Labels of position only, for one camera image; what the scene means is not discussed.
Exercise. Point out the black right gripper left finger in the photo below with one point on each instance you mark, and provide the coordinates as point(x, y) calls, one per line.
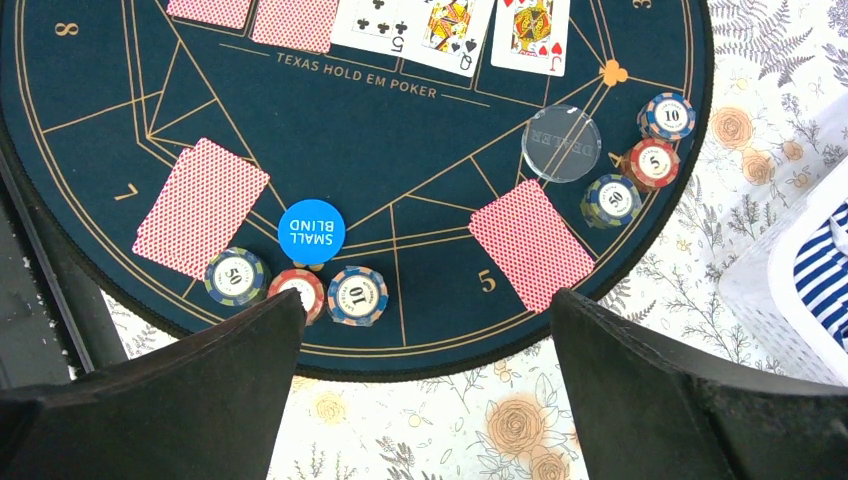
point(208, 406)

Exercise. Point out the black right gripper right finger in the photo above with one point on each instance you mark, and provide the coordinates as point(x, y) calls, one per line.
point(647, 406)

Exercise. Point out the green blue 50 chip stack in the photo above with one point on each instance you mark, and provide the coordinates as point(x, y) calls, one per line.
point(237, 277)

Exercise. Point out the red chip stack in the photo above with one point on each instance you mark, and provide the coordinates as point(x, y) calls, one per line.
point(311, 290)
point(651, 164)

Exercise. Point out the grey chip stack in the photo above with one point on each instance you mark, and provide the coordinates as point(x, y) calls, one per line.
point(668, 116)
point(357, 296)

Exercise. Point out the blue small blind button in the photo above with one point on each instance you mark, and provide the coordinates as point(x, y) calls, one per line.
point(311, 232)

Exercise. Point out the red card bottom seat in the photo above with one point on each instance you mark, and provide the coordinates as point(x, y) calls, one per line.
point(204, 201)

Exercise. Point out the red card seat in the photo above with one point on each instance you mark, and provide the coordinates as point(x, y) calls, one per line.
point(528, 240)
point(204, 201)

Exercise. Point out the clear dealer button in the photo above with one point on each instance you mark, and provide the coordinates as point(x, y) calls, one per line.
point(561, 143)

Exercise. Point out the face down community card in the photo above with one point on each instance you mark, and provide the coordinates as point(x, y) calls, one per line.
point(295, 24)
point(223, 13)

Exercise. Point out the jack of hearts card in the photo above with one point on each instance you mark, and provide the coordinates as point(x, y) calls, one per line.
point(531, 36)

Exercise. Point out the five of clubs card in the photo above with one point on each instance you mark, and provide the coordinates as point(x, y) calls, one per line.
point(379, 26)

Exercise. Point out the queen of spades card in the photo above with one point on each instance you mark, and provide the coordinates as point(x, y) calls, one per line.
point(446, 34)

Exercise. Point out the white plastic basket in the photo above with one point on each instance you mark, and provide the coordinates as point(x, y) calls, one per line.
point(759, 287)

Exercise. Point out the blue white striped cloth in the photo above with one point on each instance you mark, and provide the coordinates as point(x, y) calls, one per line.
point(820, 275)

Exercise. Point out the round dark blue poker mat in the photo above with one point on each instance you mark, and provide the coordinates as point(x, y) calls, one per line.
point(98, 98)

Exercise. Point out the floral tablecloth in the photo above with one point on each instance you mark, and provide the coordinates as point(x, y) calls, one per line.
point(777, 66)

